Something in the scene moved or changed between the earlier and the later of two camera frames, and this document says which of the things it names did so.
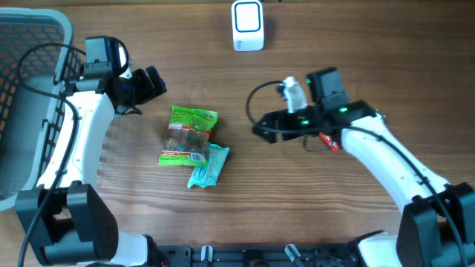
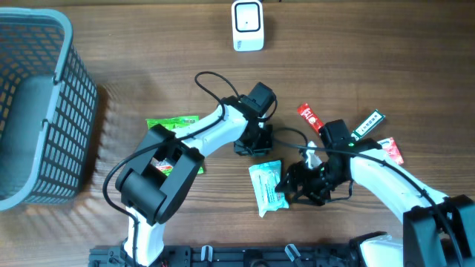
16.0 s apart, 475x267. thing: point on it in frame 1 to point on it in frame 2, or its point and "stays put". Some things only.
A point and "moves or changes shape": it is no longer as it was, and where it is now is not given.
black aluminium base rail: x=338 y=255 stays put
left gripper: x=147 y=90 to x=243 y=149
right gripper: x=283 y=116 to x=299 y=171
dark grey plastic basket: x=38 y=64 stays put
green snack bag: x=187 y=136 moves or changes shape
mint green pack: x=205 y=176 to x=265 y=177
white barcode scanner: x=247 y=21 stays put
